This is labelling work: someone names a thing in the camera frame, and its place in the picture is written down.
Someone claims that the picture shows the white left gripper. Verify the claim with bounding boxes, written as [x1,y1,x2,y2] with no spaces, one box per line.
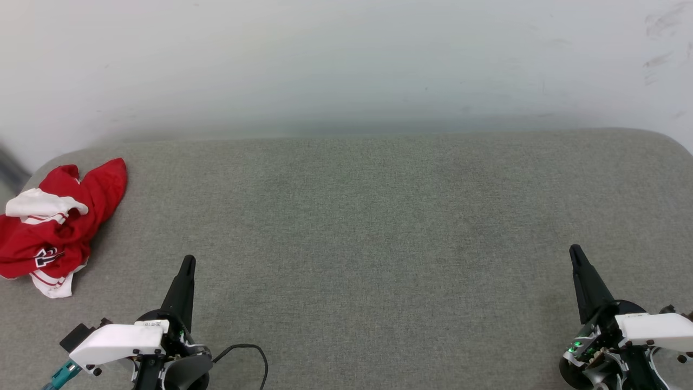
[69,255,213,390]

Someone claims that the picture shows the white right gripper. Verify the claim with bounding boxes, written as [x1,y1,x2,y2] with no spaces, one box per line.
[563,245,693,369]

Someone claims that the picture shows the red white basketball jersey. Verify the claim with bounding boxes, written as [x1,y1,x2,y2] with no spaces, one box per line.
[0,158,128,299]

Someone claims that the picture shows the thin black cable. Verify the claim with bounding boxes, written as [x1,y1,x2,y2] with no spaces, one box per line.
[212,343,269,390]

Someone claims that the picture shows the teal cable plug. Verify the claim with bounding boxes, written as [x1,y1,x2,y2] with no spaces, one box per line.
[42,360,82,390]

